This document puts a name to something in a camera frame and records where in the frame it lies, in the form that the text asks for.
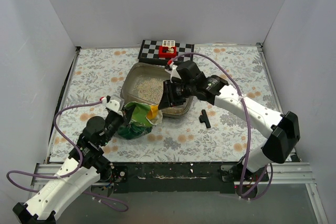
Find yellow plastic litter scoop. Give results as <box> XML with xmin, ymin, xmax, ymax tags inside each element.
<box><xmin>146</xmin><ymin>105</ymin><xmax>159</xmax><ymax>120</ymax></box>

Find green litter bag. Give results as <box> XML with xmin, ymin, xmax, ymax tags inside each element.
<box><xmin>117</xmin><ymin>102</ymin><xmax>163</xmax><ymax>140</ymax></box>

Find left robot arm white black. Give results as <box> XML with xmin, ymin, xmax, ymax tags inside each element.
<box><xmin>13</xmin><ymin>109</ymin><xmax>133</xmax><ymax>223</ymax></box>

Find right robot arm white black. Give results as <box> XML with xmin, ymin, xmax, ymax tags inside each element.
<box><xmin>158</xmin><ymin>61</ymin><xmax>300</xmax><ymax>181</ymax></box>

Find cat litter granules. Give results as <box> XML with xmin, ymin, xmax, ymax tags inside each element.
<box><xmin>133</xmin><ymin>77</ymin><xmax>163</xmax><ymax>104</ymax></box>

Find grey litter box tray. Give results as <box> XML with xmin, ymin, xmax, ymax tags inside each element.
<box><xmin>120</xmin><ymin>62</ymin><xmax>195</xmax><ymax>119</ymax></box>

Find red toy block box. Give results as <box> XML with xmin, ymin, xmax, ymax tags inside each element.
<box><xmin>158</xmin><ymin>46</ymin><xmax>177</xmax><ymax>59</ymax></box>

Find black T-shaped plastic piece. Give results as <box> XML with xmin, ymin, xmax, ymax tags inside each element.
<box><xmin>198</xmin><ymin>110</ymin><xmax>211</xmax><ymax>129</ymax></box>

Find black white checkerboard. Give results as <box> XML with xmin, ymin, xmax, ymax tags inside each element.
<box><xmin>138</xmin><ymin>40</ymin><xmax>195</xmax><ymax>66</ymax></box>

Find white grid toy piece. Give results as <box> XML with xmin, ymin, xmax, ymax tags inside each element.
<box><xmin>162</xmin><ymin>40</ymin><xmax>175</xmax><ymax>48</ymax></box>

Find floral table mat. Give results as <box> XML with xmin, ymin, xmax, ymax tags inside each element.
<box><xmin>47</xmin><ymin>45</ymin><xmax>278</xmax><ymax>162</ymax></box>

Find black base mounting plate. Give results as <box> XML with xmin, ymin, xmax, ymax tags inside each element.
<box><xmin>99</xmin><ymin>162</ymin><xmax>243</xmax><ymax>194</ymax></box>

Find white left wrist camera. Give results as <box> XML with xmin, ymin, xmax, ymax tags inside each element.
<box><xmin>100</xmin><ymin>95</ymin><xmax>124</xmax><ymax>116</ymax></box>

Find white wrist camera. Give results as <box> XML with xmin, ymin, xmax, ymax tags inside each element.
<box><xmin>165</xmin><ymin>60</ymin><xmax>182</xmax><ymax>83</ymax></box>
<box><xmin>100</xmin><ymin>95</ymin><xmax>124</xmax><ymax>116</ymax></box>

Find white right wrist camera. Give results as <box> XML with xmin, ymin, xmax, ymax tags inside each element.
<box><xmin>165</xmin><ymin>60</ymin><xmax>182</xmax><ymax>83</ymax></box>

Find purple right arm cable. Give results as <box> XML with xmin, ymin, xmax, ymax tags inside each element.
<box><xmin>167</xmin><ymin>52</ymin><xmax>274</xmax><ymax>200</ymax></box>

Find aluminium frame rail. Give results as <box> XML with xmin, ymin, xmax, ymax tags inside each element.
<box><xmin>256</xmin><ymin>42</ymin><xmax>329</xmax><ymax>224</ymax></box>

